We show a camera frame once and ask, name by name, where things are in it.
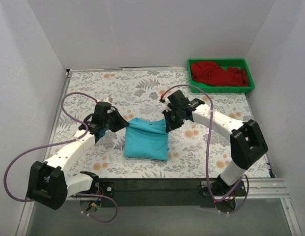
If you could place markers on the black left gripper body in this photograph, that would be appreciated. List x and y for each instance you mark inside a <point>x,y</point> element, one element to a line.
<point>115,118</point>

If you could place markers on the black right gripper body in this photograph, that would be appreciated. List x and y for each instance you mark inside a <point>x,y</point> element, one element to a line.
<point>172,119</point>

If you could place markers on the turquoise t shirt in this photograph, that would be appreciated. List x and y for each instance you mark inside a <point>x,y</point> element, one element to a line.
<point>146,139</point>

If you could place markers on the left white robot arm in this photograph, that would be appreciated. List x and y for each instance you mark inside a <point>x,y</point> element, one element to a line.
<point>58,166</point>

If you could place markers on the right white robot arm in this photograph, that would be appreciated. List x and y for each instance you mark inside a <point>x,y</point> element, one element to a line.
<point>246,139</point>

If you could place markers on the red t shirt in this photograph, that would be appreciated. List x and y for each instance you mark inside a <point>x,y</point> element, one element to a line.
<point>210,73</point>

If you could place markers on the green plastic bin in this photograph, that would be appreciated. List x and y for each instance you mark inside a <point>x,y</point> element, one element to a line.
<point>224,63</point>

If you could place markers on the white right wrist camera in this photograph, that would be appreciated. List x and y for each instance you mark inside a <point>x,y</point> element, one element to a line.
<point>166,102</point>

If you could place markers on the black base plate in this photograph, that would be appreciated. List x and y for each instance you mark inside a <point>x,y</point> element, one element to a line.
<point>144,192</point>

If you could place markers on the aluminium front rail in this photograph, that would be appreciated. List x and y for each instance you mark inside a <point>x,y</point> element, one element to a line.
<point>49,189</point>

